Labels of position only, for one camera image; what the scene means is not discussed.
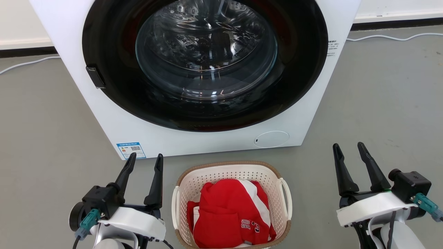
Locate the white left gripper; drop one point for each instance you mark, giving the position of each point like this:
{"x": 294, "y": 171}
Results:
{"x": 138, "y": 219}

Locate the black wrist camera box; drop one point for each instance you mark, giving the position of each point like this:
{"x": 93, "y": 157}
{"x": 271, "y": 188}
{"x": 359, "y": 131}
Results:
{"x": 100, "y": 200}
{"x": 412, "y": 185}

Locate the blue white energy label sticker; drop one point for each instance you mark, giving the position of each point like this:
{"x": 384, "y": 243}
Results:
{"x": 131, "y": 150}

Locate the white perforated laundry basket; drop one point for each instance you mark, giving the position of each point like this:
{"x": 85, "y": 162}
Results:
{"x": 193, "y": 183}

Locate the red white jersey clothing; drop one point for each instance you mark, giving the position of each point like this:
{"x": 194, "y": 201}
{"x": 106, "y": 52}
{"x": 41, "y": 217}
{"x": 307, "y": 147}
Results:
{"x": 225, "y": 211}

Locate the small printed text label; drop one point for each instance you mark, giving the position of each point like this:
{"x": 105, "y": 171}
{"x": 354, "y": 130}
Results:
{"x": 332, "y": 48}

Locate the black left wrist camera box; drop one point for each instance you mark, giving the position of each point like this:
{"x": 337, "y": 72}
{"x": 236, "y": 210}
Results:
{"x": 100, "y": 200}

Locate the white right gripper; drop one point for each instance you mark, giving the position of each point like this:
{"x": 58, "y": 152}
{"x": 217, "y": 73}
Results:
{"x": 367, "y": 207}

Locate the black round glass washer door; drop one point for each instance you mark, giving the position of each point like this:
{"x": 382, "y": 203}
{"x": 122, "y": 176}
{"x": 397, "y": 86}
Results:
{"x": 114, "y": 76}

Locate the white front-load washing machine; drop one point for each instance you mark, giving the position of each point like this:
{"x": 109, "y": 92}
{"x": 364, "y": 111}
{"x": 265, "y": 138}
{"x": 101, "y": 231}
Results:
{"x": 86, "y": 103}

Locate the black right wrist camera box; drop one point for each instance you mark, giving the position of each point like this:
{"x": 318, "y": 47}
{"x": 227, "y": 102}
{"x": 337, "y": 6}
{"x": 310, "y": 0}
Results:
{"x": 412, "y": 185}

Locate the round white filter cover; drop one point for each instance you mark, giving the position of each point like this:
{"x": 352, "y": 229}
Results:
{"x": 271, "y": 139}

